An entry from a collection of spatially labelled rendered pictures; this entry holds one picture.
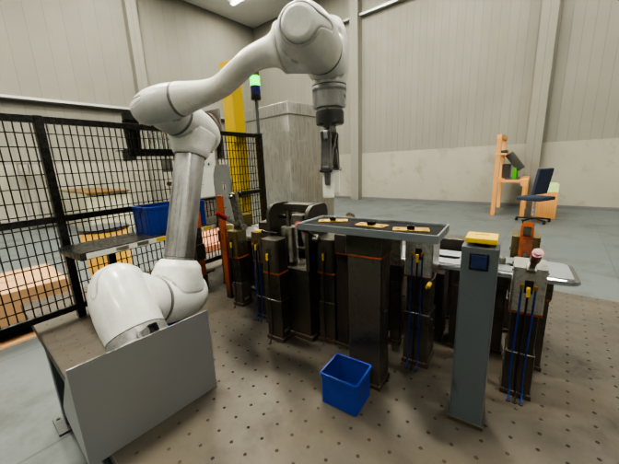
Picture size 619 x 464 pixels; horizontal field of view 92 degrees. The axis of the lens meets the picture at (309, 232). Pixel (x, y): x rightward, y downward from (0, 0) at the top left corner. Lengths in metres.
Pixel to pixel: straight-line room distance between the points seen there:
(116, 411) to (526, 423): 0.96
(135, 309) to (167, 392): 0.23
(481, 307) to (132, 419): 0.84
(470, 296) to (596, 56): 9.19
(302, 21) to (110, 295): 0.80
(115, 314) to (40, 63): 10.55
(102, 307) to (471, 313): 0.91
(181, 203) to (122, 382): 0.56
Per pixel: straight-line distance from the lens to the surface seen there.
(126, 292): 0.96
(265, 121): 5.51
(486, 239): 0.72
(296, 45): 0.67
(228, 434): 0.89
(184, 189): 1.13
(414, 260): 0.92
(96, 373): 0.84
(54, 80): 11.25
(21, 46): 11.32
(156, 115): 1.09
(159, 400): 0.94
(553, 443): 0.98
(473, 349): 0.81
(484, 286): 0.74
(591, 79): 9.70
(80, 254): 1.42
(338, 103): 0.83
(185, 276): 1.09
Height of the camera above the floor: 1.33
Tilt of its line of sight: 13 degrees down
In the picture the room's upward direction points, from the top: 2 degrees counter-clockwise
